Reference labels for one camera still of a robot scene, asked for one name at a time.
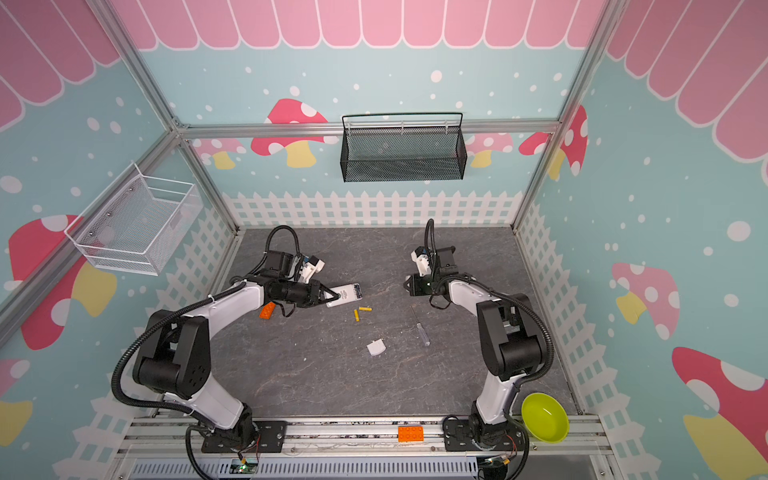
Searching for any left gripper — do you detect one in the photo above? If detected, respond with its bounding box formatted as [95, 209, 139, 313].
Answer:
[279, 279, 339, 307]

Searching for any white remote control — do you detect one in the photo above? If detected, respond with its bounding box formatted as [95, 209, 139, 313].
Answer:
[326, 283, 362, 308]

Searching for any white battery cover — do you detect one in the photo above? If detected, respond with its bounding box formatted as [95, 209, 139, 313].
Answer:
[366, 339, 386, 357]

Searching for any clear handle screwdriver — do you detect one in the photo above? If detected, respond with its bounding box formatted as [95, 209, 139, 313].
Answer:
[414, 316, 431, 347]

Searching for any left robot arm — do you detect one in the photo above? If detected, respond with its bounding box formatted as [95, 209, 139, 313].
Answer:
[111, 240, 340, 451]

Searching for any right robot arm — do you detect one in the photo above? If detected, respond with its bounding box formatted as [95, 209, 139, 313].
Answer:
[404, 219, 554, 448]

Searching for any orange toy block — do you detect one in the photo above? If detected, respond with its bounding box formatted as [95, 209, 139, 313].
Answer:
[259, 302, 277, 320]

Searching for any lime green bowl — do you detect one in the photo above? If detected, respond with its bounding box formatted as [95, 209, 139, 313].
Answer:
[521, 392, 570, 444]

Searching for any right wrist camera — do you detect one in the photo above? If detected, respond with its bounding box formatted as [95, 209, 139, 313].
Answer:
[411, 246, 432, 277]

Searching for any black mesh wall basket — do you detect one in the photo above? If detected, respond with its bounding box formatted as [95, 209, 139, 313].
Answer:
[340, 112, 468, 183]

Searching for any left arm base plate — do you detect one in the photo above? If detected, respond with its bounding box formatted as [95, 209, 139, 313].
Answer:
[202, 420, 288, 454]

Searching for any orange toy brick on rail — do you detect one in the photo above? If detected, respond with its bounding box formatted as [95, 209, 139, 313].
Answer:
[397, 425, 425, 443]

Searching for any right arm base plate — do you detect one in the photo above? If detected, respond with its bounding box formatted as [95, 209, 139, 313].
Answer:
[441, 415, 524, 452]

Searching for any white wire wall basket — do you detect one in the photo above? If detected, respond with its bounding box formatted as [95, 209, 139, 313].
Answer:
[64, 164, 204, 276]

